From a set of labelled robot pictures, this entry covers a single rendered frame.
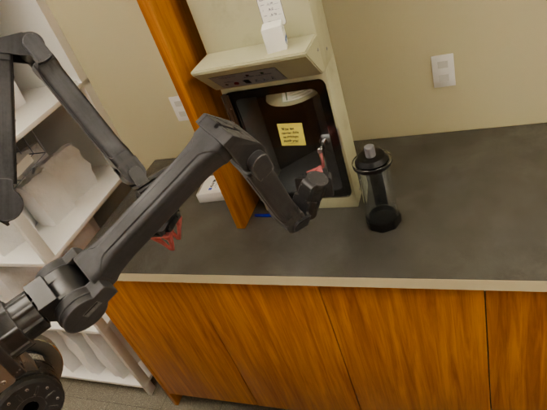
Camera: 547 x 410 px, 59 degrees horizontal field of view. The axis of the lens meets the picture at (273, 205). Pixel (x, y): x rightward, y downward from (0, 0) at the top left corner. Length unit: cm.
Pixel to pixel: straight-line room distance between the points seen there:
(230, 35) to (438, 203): 77
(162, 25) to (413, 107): 93
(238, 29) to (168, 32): 18
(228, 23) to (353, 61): 58
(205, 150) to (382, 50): 106
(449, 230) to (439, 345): 36
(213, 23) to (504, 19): 88
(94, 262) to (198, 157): 24
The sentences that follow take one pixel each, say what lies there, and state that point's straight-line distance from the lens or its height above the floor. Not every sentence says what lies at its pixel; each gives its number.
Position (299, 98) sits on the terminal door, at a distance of 138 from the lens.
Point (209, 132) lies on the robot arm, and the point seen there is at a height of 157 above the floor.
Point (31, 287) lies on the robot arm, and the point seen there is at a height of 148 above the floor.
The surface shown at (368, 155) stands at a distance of 134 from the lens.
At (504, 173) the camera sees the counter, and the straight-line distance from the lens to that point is 163.
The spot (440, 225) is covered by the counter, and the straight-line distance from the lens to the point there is 146.
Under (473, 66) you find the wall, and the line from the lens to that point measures 178.
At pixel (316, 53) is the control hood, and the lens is 128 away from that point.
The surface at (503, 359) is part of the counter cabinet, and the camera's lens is 163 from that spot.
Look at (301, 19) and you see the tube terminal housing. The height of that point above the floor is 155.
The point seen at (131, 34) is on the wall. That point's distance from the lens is 207.
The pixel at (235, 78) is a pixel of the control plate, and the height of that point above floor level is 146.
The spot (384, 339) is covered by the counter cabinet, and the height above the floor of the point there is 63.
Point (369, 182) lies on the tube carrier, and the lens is 135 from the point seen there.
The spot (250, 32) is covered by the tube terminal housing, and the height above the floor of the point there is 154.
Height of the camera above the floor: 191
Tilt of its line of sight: 35 degrees down
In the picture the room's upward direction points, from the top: 20 degrees counter-clockwise
